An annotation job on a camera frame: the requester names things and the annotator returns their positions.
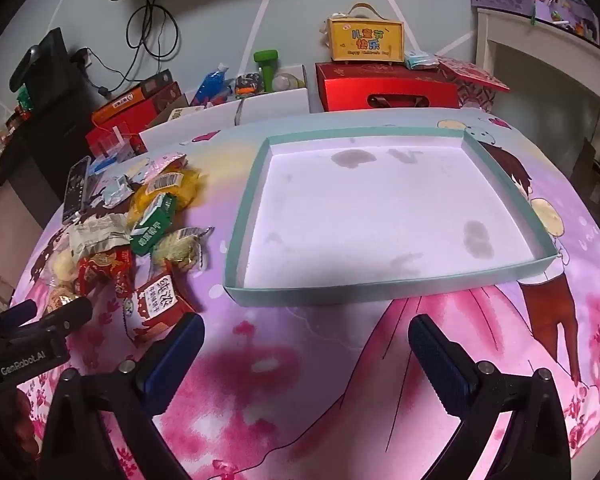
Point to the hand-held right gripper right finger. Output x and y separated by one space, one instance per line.
440 365

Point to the green snack carton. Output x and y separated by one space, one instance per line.
152 220

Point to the red gift box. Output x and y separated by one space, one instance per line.
380 82

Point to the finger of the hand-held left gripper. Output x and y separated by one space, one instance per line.
65 315
15 312

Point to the red patterned box lid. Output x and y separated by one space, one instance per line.
472 77

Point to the red snack packet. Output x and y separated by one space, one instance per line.
102 265

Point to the brown pastry packet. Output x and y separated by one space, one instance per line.
60 299

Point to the clear round pastry packet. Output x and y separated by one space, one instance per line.
62 266

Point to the red white-label snack carton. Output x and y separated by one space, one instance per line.
155 302

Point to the green dumbbell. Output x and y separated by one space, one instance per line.
266 67

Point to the shallow teal cardboard box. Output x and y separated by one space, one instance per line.
380 220

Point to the colourful toy car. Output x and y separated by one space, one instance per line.
247 85

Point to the orange box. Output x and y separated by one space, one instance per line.
125 105

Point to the yellow orange bread packet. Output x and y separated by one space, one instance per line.
180 250

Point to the clear acrylic box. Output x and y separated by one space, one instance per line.
111 141

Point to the dark cabinet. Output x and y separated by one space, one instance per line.
30 160

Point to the clear tape roll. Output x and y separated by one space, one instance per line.
285 82

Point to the blue bottle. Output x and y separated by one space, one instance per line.
211 85

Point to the light blue packet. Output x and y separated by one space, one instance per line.
420 60

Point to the dark red box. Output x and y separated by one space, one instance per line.
165 97

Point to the white cardboard box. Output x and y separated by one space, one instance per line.
275 105

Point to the white shelf unit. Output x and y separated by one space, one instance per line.
485 35

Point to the printed cartoon bedsheet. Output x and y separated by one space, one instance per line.
330 360

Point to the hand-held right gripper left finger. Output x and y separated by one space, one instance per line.
176 360

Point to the yellow snack packet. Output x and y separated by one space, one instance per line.
182 186

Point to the pink snack packet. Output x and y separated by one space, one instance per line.
162 165

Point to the yellow carry box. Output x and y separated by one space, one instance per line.
365 40

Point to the black smartphone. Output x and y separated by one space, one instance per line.
77 187

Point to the white calligraphy pastry packet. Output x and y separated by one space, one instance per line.
95 232

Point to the small yellow white box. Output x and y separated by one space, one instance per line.
185 113

